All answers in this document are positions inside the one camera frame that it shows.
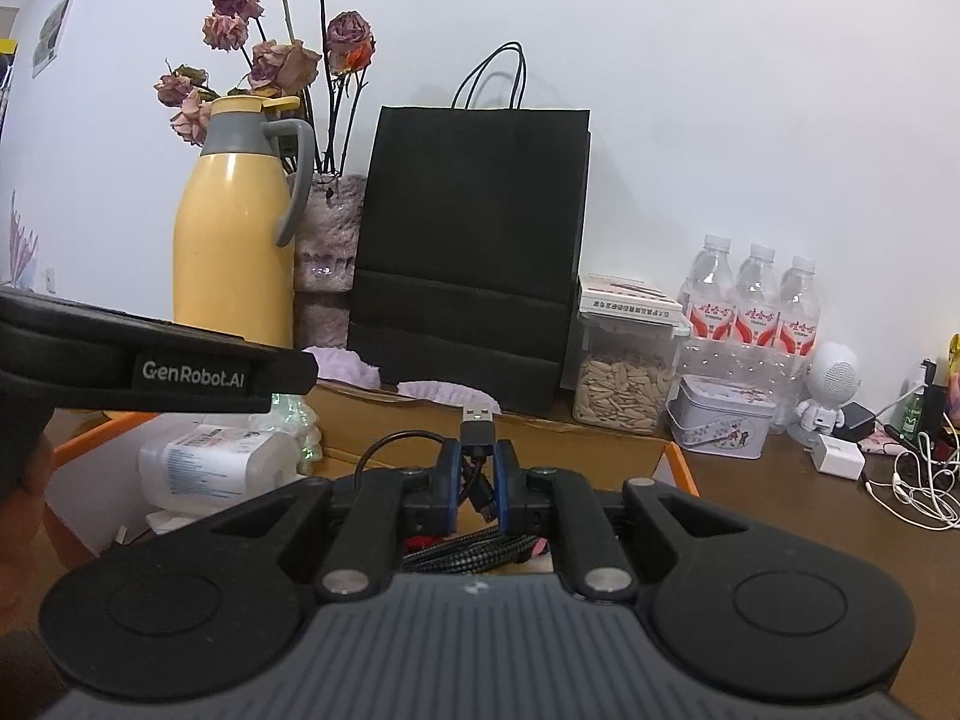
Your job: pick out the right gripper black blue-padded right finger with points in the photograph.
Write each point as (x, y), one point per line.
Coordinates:
(605, 545)

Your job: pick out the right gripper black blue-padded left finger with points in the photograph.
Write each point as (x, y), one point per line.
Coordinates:
(345, 537)

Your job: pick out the clear white plastic jar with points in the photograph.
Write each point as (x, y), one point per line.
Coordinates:
(203, 469)

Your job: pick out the iridescent crumpled wrapper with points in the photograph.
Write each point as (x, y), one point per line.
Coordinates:
(291, 415)

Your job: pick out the red orange cardboard box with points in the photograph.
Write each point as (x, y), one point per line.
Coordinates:
(95, 490)

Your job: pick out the yellow thermos jug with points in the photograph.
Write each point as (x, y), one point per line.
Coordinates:
(233, 257)

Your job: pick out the lavender tin box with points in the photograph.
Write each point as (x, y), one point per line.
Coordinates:
(715, 417)

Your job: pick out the clear jar of seeds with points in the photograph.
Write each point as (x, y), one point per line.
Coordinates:
(631, 338)

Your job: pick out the white charger cube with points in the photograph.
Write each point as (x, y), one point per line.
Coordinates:
(836, 457)

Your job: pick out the black paper bag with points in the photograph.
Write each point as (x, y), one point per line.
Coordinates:
(468, 254)

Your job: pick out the black power adapter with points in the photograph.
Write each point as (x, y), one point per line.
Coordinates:
(858, 423)

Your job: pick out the left water bottle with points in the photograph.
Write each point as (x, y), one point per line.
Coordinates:
(706, 298)

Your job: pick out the water bottle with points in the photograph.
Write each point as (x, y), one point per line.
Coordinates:
(800, 309)
(757, 311)
(706, 298)

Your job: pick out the white robot speaker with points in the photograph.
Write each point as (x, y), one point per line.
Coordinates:
(831, 380)

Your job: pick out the right water bottle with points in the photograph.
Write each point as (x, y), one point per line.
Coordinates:
(800, 309)

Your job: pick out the middle water bottle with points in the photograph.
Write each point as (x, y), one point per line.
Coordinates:
(757, 311)

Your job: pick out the dried pink rose bouquet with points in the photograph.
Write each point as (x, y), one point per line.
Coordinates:
(325, 80)

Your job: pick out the colourful snack bag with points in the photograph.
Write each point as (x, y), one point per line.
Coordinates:
(953, 380)

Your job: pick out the wall picture frame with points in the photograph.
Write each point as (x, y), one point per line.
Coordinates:
(50, 36)

